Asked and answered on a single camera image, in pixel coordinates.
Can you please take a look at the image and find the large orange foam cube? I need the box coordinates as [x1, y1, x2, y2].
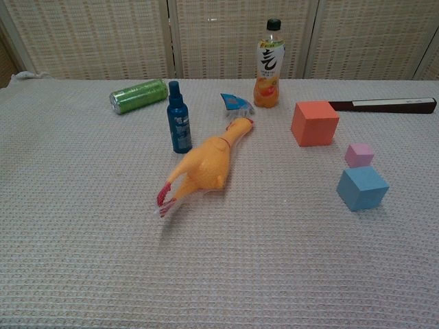
[290, 100, 340, 148]

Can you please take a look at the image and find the blue plastic snack packet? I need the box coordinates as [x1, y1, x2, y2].
[219, 93, 257, 121]

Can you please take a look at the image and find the blue spray bottle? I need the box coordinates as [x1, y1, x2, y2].
[166, 80, 193, 154]

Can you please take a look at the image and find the yellow rubber chicken toy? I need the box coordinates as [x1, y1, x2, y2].
[152, 118, 256, 219]

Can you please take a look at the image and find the green drink can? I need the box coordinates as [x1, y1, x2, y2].
[108, 79, 169, 115]

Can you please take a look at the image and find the small pink foam cube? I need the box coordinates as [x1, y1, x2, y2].
[344, 143, 375, 169]

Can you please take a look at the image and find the woven folding screen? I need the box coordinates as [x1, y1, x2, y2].
[0, 0, 439, 89]

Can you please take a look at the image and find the blue foam cube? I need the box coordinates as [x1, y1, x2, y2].
[335, 165, 390, 212]

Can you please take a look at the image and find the white waffle-weave tablecloth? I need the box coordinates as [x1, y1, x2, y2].
[0, 71, 439, 329]

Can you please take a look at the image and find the orange juice bottle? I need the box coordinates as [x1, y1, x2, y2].
[253, 18, 286, 109]

